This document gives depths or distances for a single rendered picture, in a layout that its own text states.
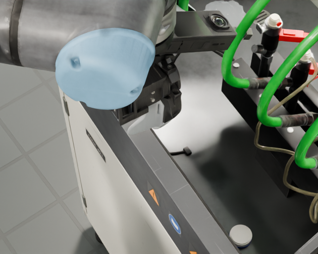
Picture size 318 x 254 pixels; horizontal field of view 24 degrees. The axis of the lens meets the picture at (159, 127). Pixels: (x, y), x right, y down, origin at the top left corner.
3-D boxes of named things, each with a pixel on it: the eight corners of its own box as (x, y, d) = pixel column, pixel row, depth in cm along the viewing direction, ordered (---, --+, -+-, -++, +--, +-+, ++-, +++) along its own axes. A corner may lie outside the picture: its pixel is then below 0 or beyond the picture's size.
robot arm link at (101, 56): (19, 102, 65) (54, 8, 70) (144, 123, 64) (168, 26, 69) (3, 46, 58) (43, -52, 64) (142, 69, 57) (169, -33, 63)
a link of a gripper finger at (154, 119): (121, 141, 94) (118, 101, 86) (161, 121, 96) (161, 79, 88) (134, 159, 93) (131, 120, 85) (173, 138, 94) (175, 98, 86)
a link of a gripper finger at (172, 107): (148, 105, 91) (147, 63, 84) (160, 99, 92) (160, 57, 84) (168, 132, 89) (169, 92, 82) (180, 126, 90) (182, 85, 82)
